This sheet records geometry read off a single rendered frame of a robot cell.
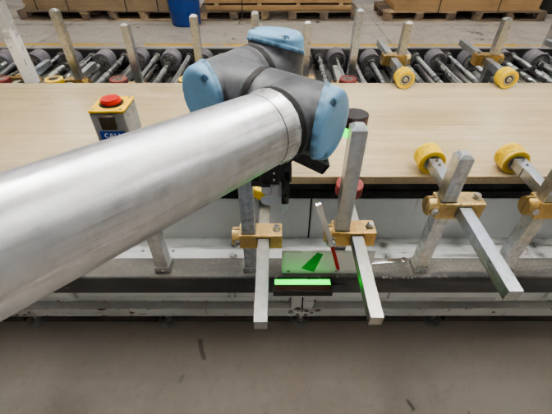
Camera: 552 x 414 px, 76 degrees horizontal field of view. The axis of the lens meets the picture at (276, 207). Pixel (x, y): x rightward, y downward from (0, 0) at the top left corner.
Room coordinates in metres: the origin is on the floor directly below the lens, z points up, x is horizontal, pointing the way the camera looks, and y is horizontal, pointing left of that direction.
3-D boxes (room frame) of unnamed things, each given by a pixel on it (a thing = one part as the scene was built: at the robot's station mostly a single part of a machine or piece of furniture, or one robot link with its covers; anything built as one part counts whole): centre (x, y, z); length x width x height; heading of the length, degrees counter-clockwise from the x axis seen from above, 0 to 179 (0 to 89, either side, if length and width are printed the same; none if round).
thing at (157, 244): (0.67, 0.34, 0.93); 0.05 x 0.04 x 0.45; 90
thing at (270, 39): (0.59, 0.00, 1.32); 0.10 x 0.09 x 0.12; 142
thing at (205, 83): (0.50, 0.06, 1.32); 0.12 x 0.12 x 0.09; 52
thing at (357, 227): (0.68, -0.20, 0.85); 0.13 x 0.06 x 0.05; 90
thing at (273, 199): (0.58, 0.00, 1.04); 0.06 x 0.03 x 0.09; 90
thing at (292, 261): (0.65, -0.15, 0.75); 0.26 x 0.01 x 0.10; 90
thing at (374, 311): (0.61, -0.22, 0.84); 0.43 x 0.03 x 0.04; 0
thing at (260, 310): (0.62, 0.03, 0.83); 0.43 x 0.03 x 0.04; 0
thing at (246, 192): (0.67, 0.07, 0.89); 0.03 x 0.03 x 0.48; 0
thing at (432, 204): (0.67, -0.45, 0.95); 0.13 x 0.06 x 0.05; 90
